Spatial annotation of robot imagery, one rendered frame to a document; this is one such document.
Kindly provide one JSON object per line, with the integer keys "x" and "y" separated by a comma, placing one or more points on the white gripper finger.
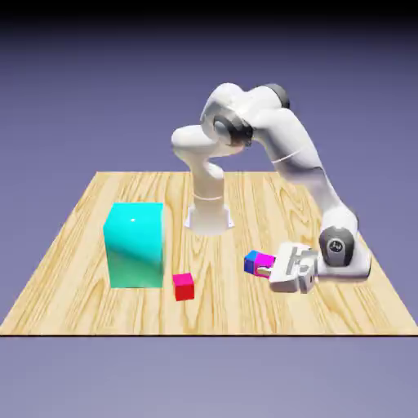
{"x": 264, "y": 270}

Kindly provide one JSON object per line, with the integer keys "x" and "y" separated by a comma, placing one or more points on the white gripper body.
{"x": 285, "y": 269}

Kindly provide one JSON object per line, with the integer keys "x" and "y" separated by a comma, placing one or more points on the small magenta cube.
{"x": 265, "y": 260}

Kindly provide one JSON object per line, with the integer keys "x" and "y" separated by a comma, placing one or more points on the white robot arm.
{"x": 294, "y": 143}

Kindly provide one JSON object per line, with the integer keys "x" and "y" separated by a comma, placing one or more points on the small blue cube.
{"x": 249, "y": 262}

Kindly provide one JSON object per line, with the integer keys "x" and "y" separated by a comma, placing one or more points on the small red cube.
{"x": 184, "y": 287}

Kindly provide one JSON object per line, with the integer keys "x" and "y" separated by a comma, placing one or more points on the large cyan box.
{"x": 134, "y": 243}

